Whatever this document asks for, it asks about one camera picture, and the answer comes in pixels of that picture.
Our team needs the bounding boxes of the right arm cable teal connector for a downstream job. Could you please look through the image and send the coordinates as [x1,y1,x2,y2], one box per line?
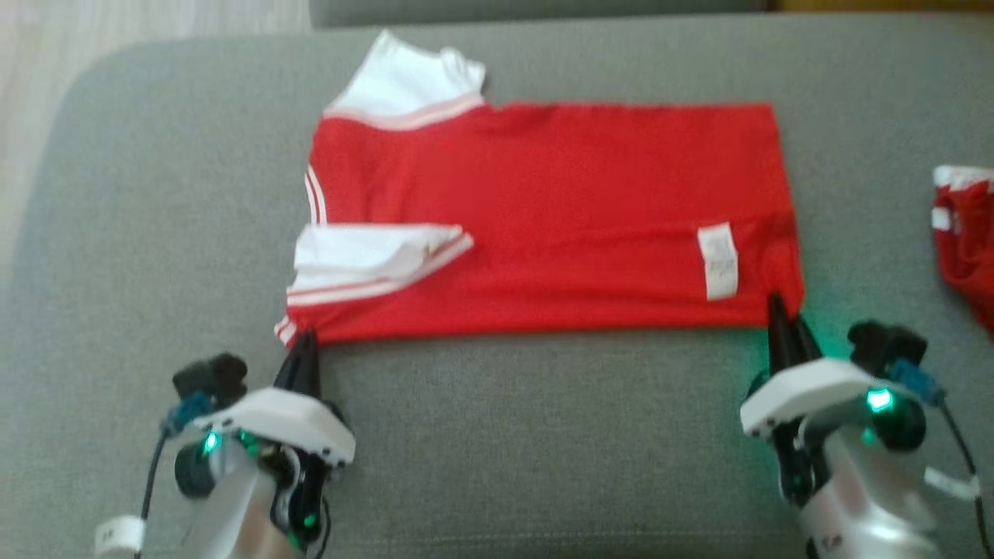
[889,359,994,559]

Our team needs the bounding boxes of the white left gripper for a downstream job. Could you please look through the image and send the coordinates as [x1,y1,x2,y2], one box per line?
[190,330,357,544]

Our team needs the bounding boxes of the white left cable label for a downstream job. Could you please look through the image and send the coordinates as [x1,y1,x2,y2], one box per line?
[95,516,148,557]

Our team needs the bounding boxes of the arm cable teal connector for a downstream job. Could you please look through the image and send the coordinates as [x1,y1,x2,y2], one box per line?
[138,391,212,533]
[889,359,994,559]

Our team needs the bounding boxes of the white right cable label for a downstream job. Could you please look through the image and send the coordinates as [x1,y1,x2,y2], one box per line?
[924,466,982,502]

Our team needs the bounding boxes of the left arm cable teal connector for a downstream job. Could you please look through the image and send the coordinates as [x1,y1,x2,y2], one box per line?
[138,391,212,533]

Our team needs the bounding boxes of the white cable label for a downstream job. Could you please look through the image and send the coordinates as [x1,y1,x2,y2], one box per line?
[95,516,148,557]
[924,466,982,502]

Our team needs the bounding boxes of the yellow sofa backrest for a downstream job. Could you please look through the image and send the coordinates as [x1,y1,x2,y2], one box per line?
[769,0,994,13]

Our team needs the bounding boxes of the grey sofa seat cushion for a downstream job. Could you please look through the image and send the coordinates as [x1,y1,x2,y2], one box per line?
[309,0,773,30]

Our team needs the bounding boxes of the red white shorts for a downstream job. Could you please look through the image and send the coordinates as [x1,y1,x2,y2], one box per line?
[930,165,994,335]

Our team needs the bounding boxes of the red white t-shirt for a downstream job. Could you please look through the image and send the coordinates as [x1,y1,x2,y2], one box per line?
[273,30,806,348]

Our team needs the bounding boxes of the large grey sofa chaise cushion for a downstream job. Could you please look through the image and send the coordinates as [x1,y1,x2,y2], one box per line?
[0,12,994,559]

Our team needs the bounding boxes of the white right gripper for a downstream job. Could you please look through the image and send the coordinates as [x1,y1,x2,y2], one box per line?
[739,291,892,507]

